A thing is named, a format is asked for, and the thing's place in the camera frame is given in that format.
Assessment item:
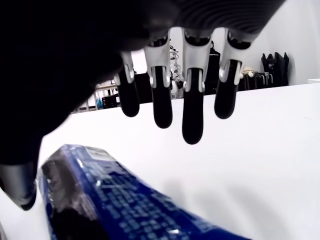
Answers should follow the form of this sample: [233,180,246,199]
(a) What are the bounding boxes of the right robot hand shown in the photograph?
[0,0,287,211]

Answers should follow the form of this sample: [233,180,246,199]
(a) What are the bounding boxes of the blue Oreo cookie packet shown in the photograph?
[36,143,251,240]

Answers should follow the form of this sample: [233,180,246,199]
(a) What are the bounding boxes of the white shelf rack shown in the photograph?
[72,83,121,115]

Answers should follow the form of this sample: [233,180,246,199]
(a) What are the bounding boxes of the black fabric bag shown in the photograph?
[261,51,290,87]

